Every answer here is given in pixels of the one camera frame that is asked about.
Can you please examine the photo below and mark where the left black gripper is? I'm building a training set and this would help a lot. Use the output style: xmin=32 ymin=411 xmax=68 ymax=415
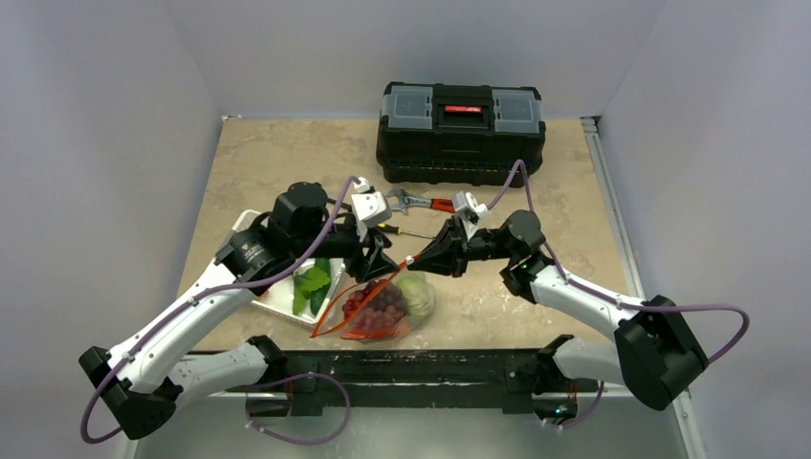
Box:
xmin=293 ymin=218 xmax=399 ymax=279

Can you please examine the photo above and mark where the light red grape bunch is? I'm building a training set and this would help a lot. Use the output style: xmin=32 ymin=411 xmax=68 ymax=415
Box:
xmin=341 ymin=281 xmax=406 ymax=330

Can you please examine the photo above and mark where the clear zip top bag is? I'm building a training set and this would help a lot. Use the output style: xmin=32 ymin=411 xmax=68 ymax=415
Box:
xmin=310 ymin=265 xmax=437 ymax=341

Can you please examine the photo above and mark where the green cabbage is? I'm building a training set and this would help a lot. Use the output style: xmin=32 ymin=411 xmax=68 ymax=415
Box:
xmin=394 ymin=272 xmax=435 ymax=318

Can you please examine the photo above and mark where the orange carrot green top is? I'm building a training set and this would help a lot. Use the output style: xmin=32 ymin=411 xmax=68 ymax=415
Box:
xmin=340 ymin=319 xmax=411 ymax=341

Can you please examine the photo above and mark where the white plastic basket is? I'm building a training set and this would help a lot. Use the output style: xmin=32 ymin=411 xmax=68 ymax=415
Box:
xmin=210 ymin=209 xmax=345 ymax=328

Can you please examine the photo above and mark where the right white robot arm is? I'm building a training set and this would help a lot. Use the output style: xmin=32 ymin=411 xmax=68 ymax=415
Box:
xmin=405 ymin=210 xmax=710 ymax=411

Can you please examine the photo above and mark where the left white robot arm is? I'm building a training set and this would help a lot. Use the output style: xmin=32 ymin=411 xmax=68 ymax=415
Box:
xmin=78 ymin=177 xmax=397 ymax=445

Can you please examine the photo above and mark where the yellow black screwdriver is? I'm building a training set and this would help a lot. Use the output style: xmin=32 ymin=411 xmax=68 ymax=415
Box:
xmin=379 ymin=224 xmax=433 ymax=239

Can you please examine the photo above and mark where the green leafy vegetable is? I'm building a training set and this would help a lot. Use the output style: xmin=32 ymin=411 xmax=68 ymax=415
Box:
xmin=292 ymin=266 xmax=325 ymax=316

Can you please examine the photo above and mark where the green cucumber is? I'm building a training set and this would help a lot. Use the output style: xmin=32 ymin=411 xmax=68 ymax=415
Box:
xmin=309 ymin=258 xmax=332 ymax=317

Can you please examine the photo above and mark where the black plastic toolbox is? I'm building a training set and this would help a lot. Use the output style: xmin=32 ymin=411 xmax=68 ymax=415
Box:
xmin=376 ymin=81 xmax=546 ymax=187

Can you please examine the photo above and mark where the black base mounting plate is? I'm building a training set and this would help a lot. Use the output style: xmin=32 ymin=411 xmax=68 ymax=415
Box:
xmin=246 ymin=349 xmax=599 ymax=419

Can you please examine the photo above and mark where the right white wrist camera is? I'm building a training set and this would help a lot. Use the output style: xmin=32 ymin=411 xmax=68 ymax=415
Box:
xmin=450 ymin=191 xmax=492 ymax=241

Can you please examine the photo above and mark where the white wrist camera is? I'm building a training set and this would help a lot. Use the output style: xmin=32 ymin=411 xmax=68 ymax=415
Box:
xmin=450 ymin=191 xmax=492 ymax=241
xmin=350 ymin=177 xmax=393 ymax=242

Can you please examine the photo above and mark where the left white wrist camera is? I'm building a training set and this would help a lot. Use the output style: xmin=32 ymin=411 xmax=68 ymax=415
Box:
xmin=350 ymin=177 xmax=393 ymax=242

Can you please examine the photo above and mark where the adjustable wrench red handle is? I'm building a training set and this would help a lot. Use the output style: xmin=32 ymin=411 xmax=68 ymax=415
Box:
xmin=385 ymin=187 xmax=455 ymax=215

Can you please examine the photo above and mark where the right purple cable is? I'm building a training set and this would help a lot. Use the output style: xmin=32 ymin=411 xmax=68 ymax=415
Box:
xmin=485 ymin=159 xmax=751 ymax=366

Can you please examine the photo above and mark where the aluminium frame rail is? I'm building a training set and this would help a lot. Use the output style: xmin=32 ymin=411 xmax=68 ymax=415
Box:
xmin=130 ymin=353 xmax=690 ymax=401

